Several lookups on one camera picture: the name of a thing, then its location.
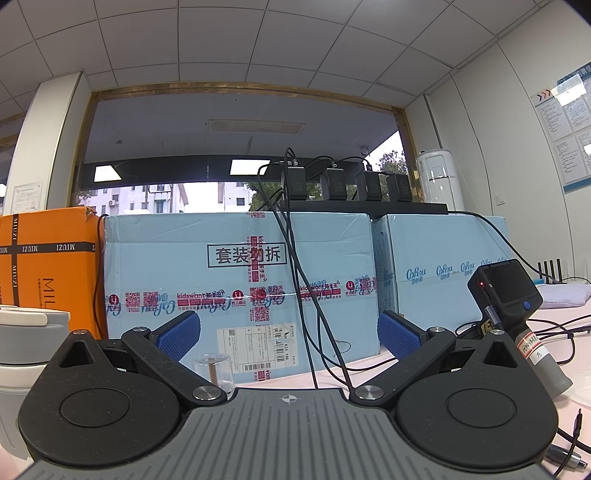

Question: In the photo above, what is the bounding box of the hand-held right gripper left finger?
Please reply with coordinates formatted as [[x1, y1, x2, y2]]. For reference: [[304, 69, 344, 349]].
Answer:
[[46, 310, 228, 408]]

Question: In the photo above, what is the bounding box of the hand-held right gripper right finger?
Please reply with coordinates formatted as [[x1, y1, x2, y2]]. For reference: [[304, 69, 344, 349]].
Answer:
[[347, 310, 528, 405]]

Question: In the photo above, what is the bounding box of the white insulated container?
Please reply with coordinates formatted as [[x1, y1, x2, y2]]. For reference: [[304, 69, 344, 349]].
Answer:
[[0, 308, 71, 462]]

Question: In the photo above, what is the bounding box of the clear glass cup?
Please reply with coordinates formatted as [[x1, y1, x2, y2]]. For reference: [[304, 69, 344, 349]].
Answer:
[[191, 353, 237, 389]]

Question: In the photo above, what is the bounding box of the large light blue cardboard box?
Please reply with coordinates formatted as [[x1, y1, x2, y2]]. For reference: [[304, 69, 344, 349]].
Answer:
[[102, 211, 382, 385]]

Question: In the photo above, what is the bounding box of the small light blue cardboard box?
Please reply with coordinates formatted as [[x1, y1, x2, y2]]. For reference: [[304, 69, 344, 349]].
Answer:
[[370, 213, 512, 315]]

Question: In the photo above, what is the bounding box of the black power strip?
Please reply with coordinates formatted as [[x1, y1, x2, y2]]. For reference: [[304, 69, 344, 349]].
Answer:
[[285, 200, 450, 219]]

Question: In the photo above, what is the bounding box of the orange cardboard box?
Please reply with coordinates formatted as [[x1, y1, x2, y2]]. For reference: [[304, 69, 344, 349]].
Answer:
[[0, 206, 108, 339]]

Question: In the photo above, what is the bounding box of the black power adapter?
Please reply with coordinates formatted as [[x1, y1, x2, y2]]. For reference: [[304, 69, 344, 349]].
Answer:
[[356, 171, 382, 203], [325, 168, 348, 202], [281, 161, 306, 202], [386, 174, 413, 204]]

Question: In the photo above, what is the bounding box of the white standing air conditioner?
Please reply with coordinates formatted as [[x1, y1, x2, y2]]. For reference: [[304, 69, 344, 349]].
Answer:
[[414, 148, 466, 212]]

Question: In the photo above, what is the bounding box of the black router with antennas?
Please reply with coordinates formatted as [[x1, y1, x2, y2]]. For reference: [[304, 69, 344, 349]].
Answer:
[[536, 258, 564, 284]]

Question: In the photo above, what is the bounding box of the white folded cloth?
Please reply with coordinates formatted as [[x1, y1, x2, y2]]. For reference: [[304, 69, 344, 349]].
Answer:
[[536, 281, 591, 310]]

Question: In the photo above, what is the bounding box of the white paper notice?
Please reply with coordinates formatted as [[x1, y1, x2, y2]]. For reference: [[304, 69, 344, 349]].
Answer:
[[12, 181, 44, 214]]

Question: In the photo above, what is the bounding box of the silver metal plug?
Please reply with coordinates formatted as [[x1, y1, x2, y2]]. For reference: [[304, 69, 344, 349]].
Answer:
[[544, 444, 591, 470]]

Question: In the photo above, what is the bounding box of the black adapter cable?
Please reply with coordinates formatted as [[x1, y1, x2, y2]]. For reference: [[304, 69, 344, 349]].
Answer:
[[268, 185, 357, 394], [257, 147, 320, 389]]

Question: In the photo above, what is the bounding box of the black cable beside orange box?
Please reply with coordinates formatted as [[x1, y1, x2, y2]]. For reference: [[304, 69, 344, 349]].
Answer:
[[93, 213, 110, 339]]

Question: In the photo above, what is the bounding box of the black camera on grey handle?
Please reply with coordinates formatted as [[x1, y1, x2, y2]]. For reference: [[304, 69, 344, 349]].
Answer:
[[466, 259, 574, 397]]

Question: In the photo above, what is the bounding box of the black power strip cable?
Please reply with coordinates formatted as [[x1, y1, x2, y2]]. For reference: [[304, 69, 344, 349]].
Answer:
[[447, 210, 527, 266]]

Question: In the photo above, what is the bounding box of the black cable on table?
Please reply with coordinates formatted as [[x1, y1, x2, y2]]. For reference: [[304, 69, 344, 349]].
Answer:
[[454, 318, 591, 366]]

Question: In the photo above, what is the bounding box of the wall notice board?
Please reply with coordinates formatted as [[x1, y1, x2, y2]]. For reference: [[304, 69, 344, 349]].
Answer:
[[530, 65, 591, 195]]

